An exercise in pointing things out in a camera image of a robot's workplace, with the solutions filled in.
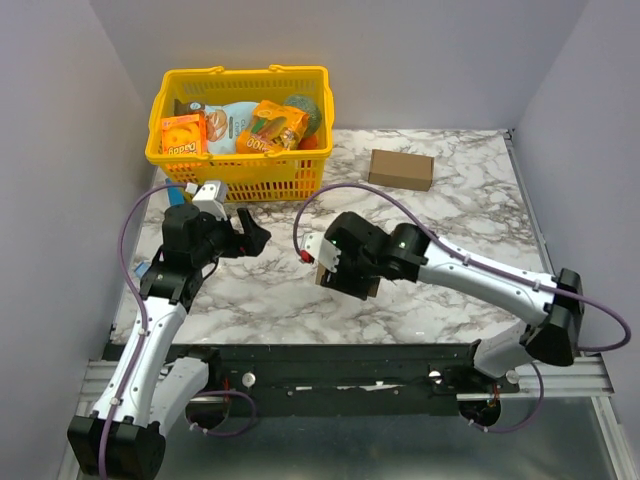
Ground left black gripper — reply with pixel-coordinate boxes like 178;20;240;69
193;206;271;267

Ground brown cardboard box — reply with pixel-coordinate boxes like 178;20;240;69
315;265;380;300
367;149;435;192

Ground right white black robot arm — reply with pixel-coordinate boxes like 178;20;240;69
314;212;584;392

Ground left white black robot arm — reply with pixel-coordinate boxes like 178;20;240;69
67;204;271;479

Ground tall blue box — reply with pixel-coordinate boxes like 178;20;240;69
166;182;188;207

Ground small blue flat box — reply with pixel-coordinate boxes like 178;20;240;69
134;262;150;278

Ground orange Daddy snack box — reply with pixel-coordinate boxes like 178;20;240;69
161;113;208;156

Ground yellow plastic shopping basket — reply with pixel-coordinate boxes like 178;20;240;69
145;65;335;202

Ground small orange fruit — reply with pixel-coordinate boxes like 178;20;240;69
298;135;318;150

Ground orange candy bag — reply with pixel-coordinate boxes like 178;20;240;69
236;100;309;154

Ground light blue chips bag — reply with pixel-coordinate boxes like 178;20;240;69
174;100;258;155

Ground green round melon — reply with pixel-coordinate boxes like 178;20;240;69
284;94;323;138

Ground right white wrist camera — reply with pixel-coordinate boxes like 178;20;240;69
300;232;341;273

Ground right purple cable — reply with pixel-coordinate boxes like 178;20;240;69
293;183;632;434

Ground purple cable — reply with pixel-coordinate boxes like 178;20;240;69
293;183;632;434
98;183;259;479

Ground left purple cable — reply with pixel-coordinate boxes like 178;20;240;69
98;183;259;479

